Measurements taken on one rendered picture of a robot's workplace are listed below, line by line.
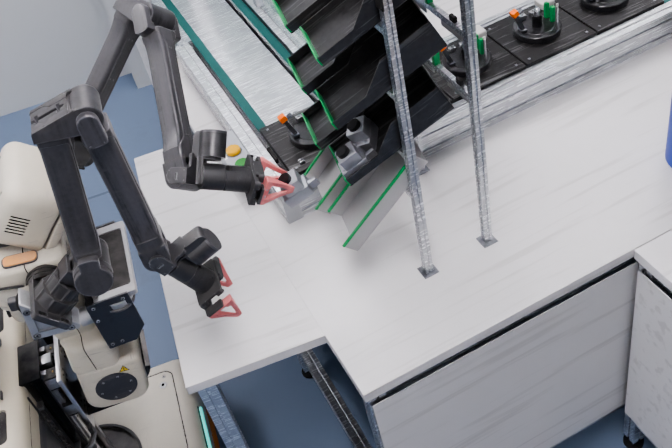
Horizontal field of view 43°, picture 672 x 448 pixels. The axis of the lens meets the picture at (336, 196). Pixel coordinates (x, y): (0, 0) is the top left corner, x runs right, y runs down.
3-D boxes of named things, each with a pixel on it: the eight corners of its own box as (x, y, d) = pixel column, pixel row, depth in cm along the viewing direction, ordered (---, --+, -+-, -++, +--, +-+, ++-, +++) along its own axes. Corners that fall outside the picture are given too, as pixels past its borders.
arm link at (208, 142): (192, 187, 190) (166, 183, 183) (195, 136, 191) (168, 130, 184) (235, 186, 184) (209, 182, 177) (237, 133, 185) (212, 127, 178)
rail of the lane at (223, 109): (289, 224, 229) (280, 195, 222) (184, 71, 291) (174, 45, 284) (307, 215, 230) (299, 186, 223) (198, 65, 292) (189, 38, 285)
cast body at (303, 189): (291, 209, 191) (273, 192, 186) (287, 196, 194) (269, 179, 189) (322, 188, 189) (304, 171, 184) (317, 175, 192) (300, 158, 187)
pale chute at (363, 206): (358, 251, 200) (342, 246, 198) (341, 215, 210) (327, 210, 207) (428, 161, 188) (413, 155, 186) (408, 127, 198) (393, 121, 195)
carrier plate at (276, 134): (294, 180, 228) (292, 174, 226) (260, 134, 244) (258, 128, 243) (373, 143, 233) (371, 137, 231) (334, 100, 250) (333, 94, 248)
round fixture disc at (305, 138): (301, 157, 231) (300, 151, 229) (281, 130, 241) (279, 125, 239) (347, 135, 234) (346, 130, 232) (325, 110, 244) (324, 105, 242)
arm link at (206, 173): (192, 189, 183) (198, 188, 178) (193, 157, 183) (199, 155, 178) (223, 192, 185) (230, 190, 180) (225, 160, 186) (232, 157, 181)
